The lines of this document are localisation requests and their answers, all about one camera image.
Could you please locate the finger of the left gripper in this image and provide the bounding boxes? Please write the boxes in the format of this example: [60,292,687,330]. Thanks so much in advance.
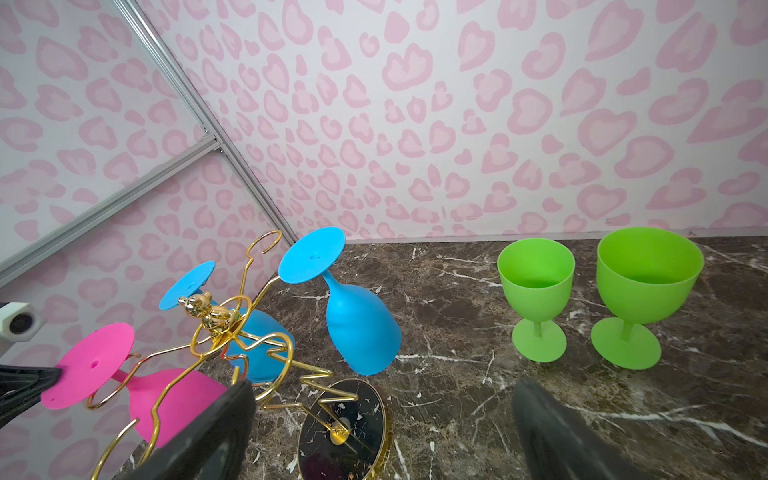
[0,365,62,428]

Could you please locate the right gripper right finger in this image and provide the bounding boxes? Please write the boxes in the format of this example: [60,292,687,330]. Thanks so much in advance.
[513,378,649,479]

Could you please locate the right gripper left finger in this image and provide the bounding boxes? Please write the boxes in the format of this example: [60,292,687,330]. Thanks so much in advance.
[126,380,256,480]

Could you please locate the pink wine glass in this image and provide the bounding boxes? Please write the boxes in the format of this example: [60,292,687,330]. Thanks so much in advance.
[41,323,227,448]

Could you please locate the blue wine glass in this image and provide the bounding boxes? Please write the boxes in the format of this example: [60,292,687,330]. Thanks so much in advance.
[278,227,402,376]
[158,259,296,385]

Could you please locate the green wine glass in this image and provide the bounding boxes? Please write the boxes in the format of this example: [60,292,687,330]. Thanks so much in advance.
[497,238,575,363]
[590,227,704,370]

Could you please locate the green wine glass front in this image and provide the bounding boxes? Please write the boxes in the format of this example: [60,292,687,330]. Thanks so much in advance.
[590,227,704,370]

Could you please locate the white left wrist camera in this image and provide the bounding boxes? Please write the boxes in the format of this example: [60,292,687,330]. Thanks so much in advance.
[0,302,47,344]

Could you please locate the left aluminium frame beam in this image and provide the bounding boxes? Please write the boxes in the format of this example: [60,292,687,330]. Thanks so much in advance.
[1,1,297,286]

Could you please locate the gold wire wine glass rack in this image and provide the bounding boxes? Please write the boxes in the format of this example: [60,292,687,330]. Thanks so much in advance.
[83,229,394,480]

